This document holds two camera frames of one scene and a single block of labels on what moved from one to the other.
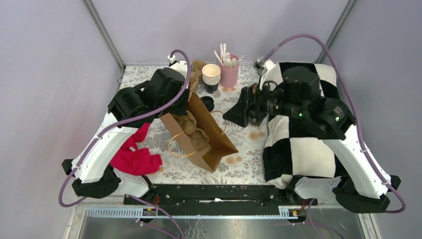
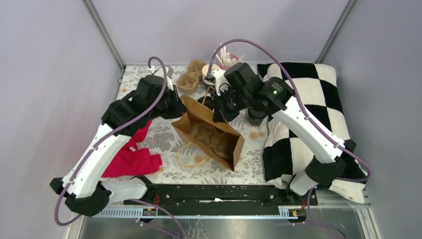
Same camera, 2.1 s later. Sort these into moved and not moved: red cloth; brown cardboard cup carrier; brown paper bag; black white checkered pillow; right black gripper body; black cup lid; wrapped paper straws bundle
Moved: brown paper bag; right black gripper body
Not moved: black white checkered pillow; brown cardboard cup carrier; red cloth; black cup lid; wrapped paper straws bundle
